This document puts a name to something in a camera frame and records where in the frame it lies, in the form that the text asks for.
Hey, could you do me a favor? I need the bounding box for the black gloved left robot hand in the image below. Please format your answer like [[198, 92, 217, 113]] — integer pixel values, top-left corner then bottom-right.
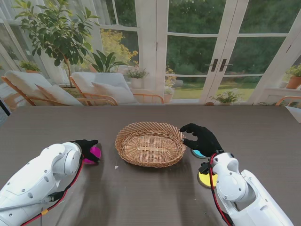
[[70, 139, 102, 164]]

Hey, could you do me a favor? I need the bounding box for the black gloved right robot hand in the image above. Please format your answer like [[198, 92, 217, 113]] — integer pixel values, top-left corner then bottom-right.
[[179, 123, 224, 158]]

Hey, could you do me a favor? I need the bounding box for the magenta culture dish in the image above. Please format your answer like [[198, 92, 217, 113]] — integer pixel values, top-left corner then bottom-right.
[[82, 145, 102, 165]]

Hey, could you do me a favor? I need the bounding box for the cyan culture dish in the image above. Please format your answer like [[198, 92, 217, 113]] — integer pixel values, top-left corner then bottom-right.
[[190, 148, 205, 160]]

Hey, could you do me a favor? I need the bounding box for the yellow culture dish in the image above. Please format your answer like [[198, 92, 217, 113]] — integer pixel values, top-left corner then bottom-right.
[[196, 170, 219, 189]]

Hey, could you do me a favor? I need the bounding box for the oval wicker basket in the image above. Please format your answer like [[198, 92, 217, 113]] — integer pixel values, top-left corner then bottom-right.
[[114, 121, 188, 168]]

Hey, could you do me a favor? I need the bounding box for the white paper sheet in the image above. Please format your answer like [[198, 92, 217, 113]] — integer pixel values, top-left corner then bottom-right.
[[284, 105, 301, 124]]

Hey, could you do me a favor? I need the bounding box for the printed conservatory backdrop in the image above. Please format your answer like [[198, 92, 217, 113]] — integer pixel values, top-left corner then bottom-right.
[[0, 0, 301, 107]]

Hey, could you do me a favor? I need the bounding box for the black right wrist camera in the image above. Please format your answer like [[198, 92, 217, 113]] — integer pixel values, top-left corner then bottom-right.
[[198, 161, 212, 175]]

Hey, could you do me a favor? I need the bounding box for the red cable on left arm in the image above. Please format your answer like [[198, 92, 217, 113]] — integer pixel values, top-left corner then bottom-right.
[[20, 156, 84, 226]]

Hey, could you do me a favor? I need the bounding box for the red cable on arm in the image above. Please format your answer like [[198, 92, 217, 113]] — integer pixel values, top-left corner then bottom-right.
[[20, 156, 84, 226], [209, 154, 233, 226]]

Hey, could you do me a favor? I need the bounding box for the red cable on right arm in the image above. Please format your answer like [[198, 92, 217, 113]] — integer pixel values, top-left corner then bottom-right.
[[209, 154, 233, 226]]

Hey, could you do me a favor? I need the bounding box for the grey cable with black plug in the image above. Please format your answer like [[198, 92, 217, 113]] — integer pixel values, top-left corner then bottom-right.
[[0, 192, 65, 211]]

